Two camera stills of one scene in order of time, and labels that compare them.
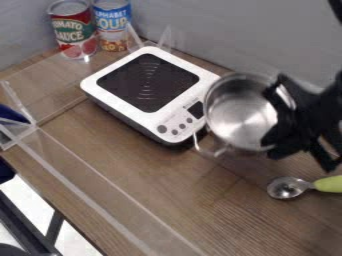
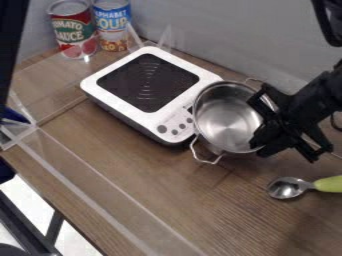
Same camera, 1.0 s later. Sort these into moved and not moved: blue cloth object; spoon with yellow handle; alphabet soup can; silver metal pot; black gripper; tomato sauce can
Moved: silver metal pot; black gripper
Not moved: alphabet soup can; tomato sauce can; spoon with yellow handle; blue cloth object
